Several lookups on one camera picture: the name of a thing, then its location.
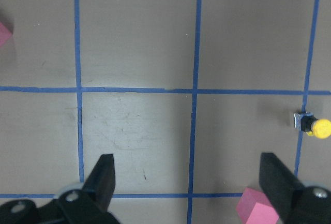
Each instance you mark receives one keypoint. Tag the pink cube centre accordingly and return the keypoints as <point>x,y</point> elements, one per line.
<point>254,207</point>

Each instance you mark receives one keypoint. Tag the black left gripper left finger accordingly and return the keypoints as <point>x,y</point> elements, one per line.
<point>100,184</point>

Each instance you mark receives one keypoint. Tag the pink cube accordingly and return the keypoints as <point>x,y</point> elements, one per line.
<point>254,207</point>
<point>5,34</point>

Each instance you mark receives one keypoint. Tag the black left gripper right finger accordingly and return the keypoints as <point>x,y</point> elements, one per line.
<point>279,184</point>

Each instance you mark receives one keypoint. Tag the pink cube far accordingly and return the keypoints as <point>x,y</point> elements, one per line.
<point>5,34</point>

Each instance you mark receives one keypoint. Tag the yellow push button switch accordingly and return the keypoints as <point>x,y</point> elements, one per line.
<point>312,126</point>

